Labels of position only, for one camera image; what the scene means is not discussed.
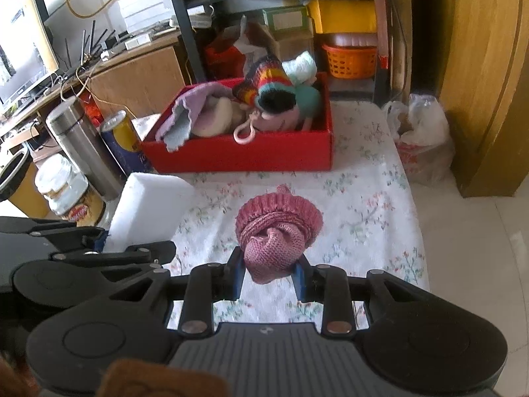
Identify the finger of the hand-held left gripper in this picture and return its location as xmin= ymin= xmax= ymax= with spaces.
xmin=52 ymin=240 xmax=178 ymax=267
xmin=0 ymin=216 xmax=110 ymax=254

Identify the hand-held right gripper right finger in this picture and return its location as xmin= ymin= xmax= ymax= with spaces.
xmin=291 ymin=254 xmax=430 ymax=336

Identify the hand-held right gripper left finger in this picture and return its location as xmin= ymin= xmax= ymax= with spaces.
xmin=108 ymin=247 xmax=248 ymax=335

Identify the white foam block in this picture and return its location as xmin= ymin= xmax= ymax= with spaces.
xmin=108 ymin=172 xmax=196 ymax=253

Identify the red cardboard box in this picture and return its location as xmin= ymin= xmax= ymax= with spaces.
xmin=141 ymin=72 xmax=335 ymax=174

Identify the purple towel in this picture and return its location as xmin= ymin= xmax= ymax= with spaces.
xmin=155 ymin=82 xmax=244 ymax=153

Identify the pink plush doll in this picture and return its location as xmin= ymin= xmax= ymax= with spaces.
xmin=192 ymin=85 xmax=323 ymax=145

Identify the rainbow striped knitted sock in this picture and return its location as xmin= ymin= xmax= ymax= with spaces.
xmin=232 ymin=55 xmax=299 ymax=113

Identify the mint white cloth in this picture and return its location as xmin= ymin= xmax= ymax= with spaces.
xmin=283 ymin=50 xmax=318 ymax=85

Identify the white lidded gold jar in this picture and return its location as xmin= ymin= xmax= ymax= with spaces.
xmin=34 ymin=153 xmax=107 ymax=227

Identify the yellow trash bin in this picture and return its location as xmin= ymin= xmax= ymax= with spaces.
xmin=0 ymin=149 xmax=50 ymax=220

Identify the stainless steel thermos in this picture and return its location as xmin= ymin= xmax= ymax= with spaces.
xmin=45 ymin=96 xmax=127 ymax=202

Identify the blue yellow drink can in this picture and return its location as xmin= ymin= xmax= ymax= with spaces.
xmin=99 ymin=110 xmax=154 ymax=176

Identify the floral tablecloth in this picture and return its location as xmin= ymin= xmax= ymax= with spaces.
xmin=132 ymin=101 xmax=430 ymax=325

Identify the red plastic bag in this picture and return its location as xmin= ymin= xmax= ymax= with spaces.
xmin=83 ymin=95 xmax=105 ymax=129

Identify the wooden television cabinet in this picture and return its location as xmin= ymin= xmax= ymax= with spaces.
xmin=0 ymin=29 xmax=195 ymax=162

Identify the black router with antennas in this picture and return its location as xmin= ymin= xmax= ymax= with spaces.
xmin=62 ymin=20 xmax=125 ymax=71

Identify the white crumpled plastic bag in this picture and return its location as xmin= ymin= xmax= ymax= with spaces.
xmin=382 ymin=93 xmax=455 ymax=185

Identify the flat screen television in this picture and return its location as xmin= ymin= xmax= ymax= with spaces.
xmin=0 ymin=0 xmax=61 ymax=106

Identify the black shelf rack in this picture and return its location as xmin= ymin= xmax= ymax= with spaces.
xmin=163 ymin=0 xmax=410 ymax=104

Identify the orange plastic basket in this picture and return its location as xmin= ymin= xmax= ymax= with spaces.
xmin=321 ymin=42 xmax=379 ymax=79

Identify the white printed plastic bag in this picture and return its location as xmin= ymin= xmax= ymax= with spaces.
xmin=233 ymin=14 xmax=269 ymax=75

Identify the brown cardboard box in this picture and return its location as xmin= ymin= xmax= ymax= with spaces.
xmin=244 ymin=21 xmax=315 ymax=65

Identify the clear plastic container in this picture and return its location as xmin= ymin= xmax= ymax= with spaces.
xmin=326 ymin=32 xmax=378 ymax=48

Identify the green box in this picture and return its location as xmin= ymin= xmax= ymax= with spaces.
xmin=262 ymin=6 xmax=312 ymax=34

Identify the red leaning board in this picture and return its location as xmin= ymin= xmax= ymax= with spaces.
xmin=370 ymin=0 xmax=391 ymax=71

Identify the yellow box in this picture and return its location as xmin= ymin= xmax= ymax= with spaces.
xmin=308 ymin=0 xmax=379 ymax=34

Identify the wooden wardrobe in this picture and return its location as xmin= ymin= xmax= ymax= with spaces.
xmin=397 ymin=0 xmax=529 ymax=199

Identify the yellow cable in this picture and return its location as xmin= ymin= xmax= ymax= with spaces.
xmin=56 ymin=0 xmax=137 ymax=125

